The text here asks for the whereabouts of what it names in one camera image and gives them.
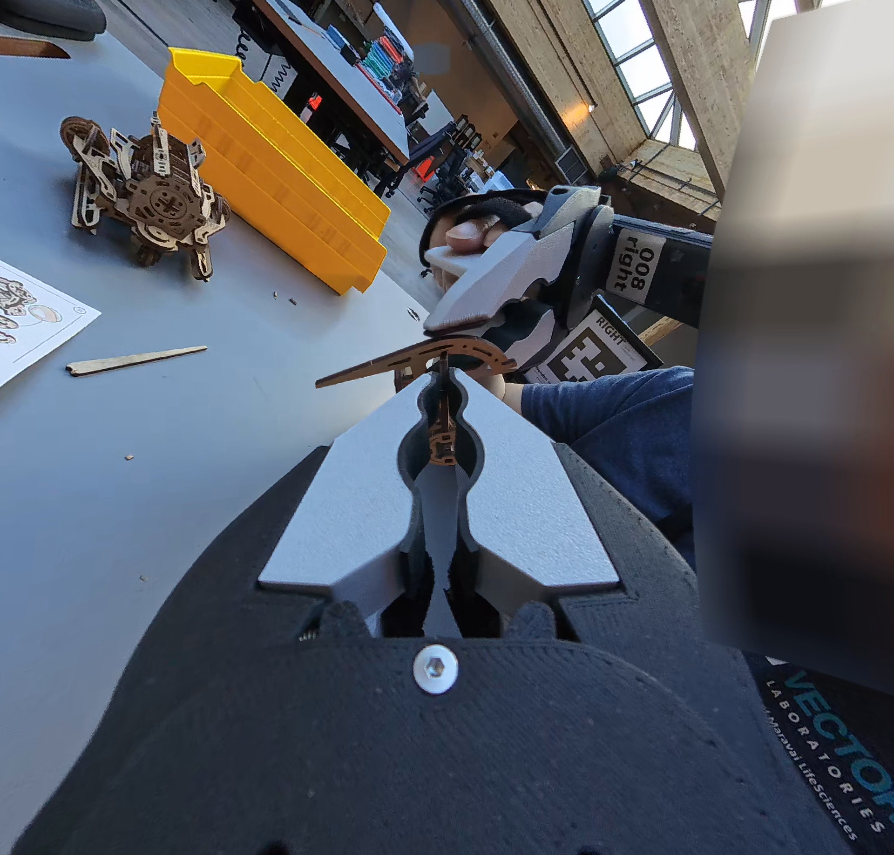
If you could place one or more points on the orange traffic cone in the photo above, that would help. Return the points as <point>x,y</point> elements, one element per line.
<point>422,168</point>

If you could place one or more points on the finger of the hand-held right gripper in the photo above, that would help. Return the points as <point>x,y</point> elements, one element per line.
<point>531,331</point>
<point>503,275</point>

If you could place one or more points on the curved wooden model assembly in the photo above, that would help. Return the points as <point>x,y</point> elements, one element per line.
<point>419,355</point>

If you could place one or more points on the tapered wooden stick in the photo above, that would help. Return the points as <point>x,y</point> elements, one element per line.
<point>133,360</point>

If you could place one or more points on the stack of yellow plastic bins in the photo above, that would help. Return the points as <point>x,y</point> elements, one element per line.
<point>279,170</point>

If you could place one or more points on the model instruction booklet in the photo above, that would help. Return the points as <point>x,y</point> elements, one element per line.
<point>35,324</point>

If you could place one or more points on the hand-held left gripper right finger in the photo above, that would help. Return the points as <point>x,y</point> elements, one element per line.
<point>538,520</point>

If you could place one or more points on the person's right hand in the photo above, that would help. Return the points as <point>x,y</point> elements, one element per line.
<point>464,232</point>

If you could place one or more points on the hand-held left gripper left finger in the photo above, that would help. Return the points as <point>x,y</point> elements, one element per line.
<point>335,520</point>

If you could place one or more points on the assembled wooden robot model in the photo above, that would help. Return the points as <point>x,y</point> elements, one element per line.
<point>160,198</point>

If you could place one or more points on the long background desk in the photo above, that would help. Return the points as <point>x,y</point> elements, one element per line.
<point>328,59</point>

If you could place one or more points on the colourful stacked bins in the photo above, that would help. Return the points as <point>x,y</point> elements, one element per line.
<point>381,59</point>

